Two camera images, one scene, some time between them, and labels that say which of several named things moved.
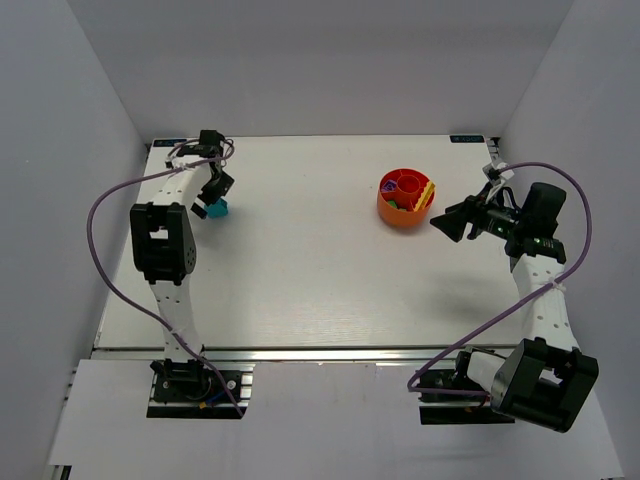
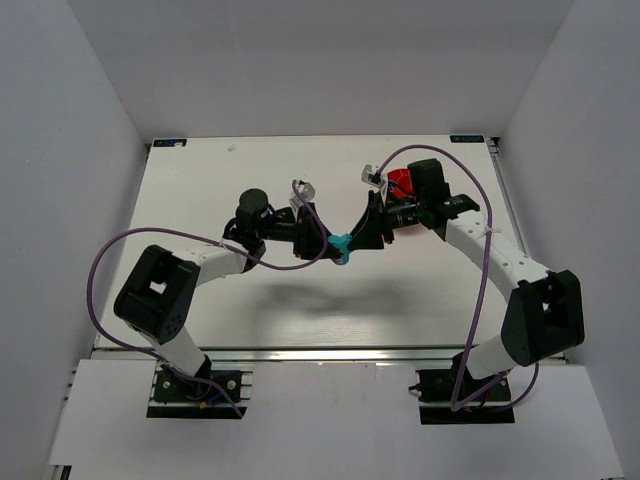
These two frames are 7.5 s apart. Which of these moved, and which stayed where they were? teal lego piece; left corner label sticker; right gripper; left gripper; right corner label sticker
Moved: left gripper; right gripper; teal lego piece
Stayed: right corner label sticker; left corner label sticker
